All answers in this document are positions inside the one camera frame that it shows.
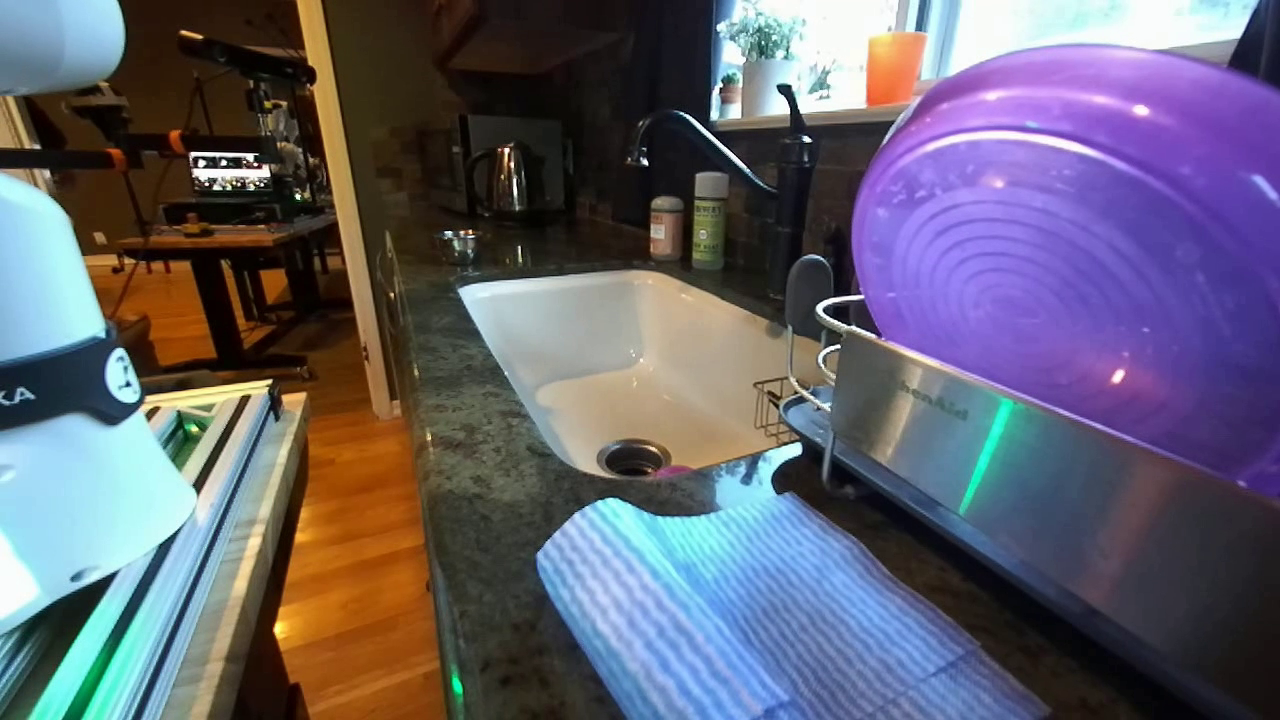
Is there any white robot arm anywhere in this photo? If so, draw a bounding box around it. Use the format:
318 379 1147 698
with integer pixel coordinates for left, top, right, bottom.
0 174 194 632

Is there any blue striped dish cloth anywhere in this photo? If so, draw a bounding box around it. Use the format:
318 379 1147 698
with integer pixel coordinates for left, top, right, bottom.
536 498 1048 720

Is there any steel dish rack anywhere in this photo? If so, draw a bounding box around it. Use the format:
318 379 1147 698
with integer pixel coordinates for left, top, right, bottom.
785 254 1280 720

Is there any white kitchen sink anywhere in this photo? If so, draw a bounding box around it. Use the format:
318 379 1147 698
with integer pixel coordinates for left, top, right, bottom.
461 269 820 480

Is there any orange soap bottle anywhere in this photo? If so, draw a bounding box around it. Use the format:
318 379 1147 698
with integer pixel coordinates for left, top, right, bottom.
648 195 684 262

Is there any green soap bottle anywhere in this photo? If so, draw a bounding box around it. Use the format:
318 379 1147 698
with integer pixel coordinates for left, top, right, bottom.
692 174 726 271

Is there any steel kettle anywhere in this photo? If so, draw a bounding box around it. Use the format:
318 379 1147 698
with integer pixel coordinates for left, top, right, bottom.
473 139 545 218

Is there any dark sink faucet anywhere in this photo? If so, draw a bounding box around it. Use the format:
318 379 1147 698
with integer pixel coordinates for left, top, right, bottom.
625 86 817 299

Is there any white potted plant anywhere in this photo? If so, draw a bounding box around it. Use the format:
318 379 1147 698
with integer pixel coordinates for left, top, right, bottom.
724 0 802 117

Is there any orange cup on windowsill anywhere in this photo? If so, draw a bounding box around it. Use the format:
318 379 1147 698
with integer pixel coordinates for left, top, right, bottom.
869 33 922 110

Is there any wooden table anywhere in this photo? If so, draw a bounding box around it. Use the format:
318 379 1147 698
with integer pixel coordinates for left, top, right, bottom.
114 218 336 369

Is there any purple plastic plate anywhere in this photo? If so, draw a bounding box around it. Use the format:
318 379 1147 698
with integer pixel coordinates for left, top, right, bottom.
852 46 1280 491

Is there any blue curtain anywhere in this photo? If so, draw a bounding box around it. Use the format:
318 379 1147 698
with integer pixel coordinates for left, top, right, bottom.
1226 0 1280 86

